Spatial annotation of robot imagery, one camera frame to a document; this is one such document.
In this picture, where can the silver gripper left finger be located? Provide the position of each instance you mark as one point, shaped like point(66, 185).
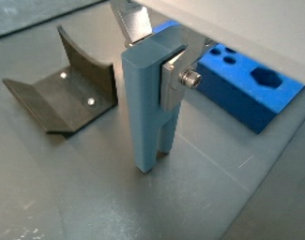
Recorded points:
point(133, 19)

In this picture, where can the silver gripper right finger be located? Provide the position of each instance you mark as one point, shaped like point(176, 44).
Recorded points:
point(178, 74)

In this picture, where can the blue shape-sorting board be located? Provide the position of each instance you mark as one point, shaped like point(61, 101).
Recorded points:
point(252, 92)

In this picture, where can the dark curved cradle stand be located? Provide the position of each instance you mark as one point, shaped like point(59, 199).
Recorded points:
point(74, 95)

